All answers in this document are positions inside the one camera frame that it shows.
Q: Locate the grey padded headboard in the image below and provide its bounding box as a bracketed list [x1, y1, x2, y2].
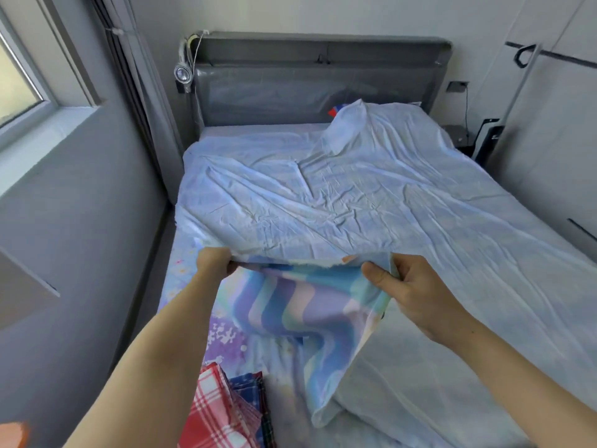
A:
[191, 32, 455, 131]

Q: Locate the white pillow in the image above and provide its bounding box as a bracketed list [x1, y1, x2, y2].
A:
[321, 100, 458, 175]

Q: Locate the person's right hand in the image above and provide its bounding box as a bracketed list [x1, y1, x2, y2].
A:
[360, 253, 476, 351]

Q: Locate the white bed sheet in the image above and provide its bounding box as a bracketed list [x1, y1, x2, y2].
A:
[172, 100, 597, 448]

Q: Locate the red white plaid cloth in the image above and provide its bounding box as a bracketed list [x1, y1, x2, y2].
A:
[177, 361, 264, 448]

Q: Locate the grey curtain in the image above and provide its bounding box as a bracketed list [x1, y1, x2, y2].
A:
[86, 0, 186, 203]

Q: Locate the person's right forearm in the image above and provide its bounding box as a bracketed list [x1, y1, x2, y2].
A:
[448, 317, 597, 448]

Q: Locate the dark nightstand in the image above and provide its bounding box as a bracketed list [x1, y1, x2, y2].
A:
[444, 124, 479, 153]

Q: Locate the clip-on bed lamp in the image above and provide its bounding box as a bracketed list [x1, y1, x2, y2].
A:
[172, 34, 211, 94]

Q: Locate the blue floral patterned sheet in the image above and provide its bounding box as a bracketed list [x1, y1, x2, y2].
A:
[157, 245, 251, 371]

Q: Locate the white wardrobe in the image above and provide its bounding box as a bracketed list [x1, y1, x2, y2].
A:
[466, 0, 597, 262]

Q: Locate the person's left hand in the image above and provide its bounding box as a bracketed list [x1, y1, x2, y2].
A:
[195, 247, 240, 281]

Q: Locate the blue checked cloth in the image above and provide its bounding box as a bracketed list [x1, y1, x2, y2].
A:
[229, 370, 277, 448]

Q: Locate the white framed window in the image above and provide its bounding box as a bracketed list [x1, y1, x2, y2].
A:
[0, 0, 102, 332]

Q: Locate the person's left forearm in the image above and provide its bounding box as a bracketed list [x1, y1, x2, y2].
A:
[63, 270, 225, 448]

